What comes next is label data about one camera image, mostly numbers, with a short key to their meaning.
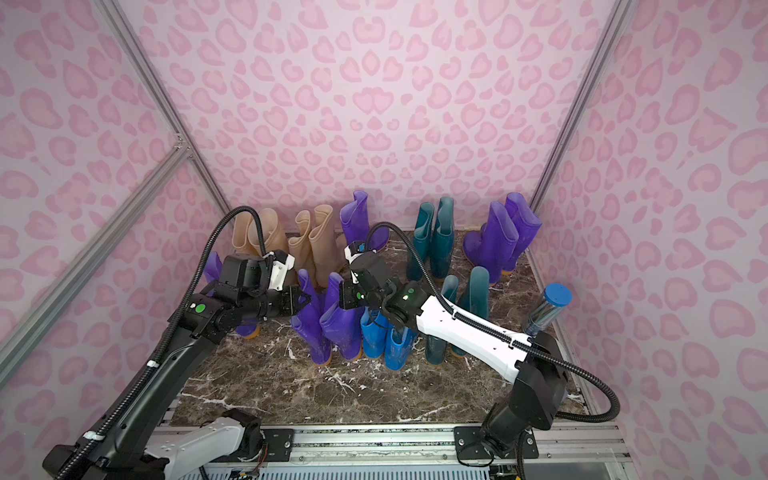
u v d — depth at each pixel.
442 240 0.84
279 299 0.62
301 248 0.86
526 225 0.86
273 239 0.91
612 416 0.40
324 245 0.86
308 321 0.70
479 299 0.69
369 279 0.55
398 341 0.63
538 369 0.41
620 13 0.69
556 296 0.78
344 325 0.69
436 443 0.75
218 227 0.48
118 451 0.37
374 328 0.66
